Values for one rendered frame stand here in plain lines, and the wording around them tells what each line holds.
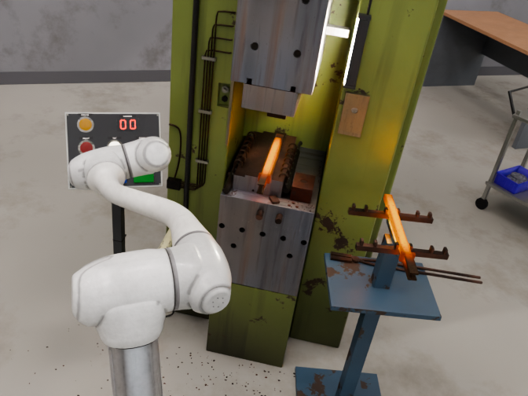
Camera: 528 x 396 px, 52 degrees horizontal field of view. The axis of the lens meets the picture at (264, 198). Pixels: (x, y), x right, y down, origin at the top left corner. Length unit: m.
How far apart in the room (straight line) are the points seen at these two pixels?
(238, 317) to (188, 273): 1.45
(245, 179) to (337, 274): 0.52
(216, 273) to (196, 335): 1.73
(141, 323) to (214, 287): 0.16
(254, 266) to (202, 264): 1.21
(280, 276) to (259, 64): 0.91
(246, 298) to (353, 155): 0.79
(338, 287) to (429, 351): 1.11
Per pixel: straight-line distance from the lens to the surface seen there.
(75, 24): 5.35
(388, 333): 3.04
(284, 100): 1.98
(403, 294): 2.10
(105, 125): 2.08
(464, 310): 3.38
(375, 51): 2.05
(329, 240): 2.43
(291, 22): 1.89
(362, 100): 2.09
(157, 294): 1.09
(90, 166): 1.55
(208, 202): 2.43
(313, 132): 2.55
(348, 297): 2.01
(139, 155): 1.55
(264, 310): 2.48
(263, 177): 2.09
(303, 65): 1.93
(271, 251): 2.25
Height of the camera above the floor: 2.08
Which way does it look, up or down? 33 degrees down
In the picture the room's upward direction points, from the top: 8 degrees clockwise
